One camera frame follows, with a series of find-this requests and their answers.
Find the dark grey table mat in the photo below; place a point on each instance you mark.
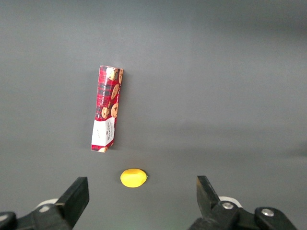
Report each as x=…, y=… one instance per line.
x=216, y=72

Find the red tartan cookie box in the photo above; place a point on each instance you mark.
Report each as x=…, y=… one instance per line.
x=105, y=107

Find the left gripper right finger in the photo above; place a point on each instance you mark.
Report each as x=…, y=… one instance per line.
x=208, y=201

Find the yellow lemon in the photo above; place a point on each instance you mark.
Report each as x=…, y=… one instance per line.
x=133, y=177

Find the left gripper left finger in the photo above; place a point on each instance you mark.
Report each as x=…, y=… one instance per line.
x=72, y=203

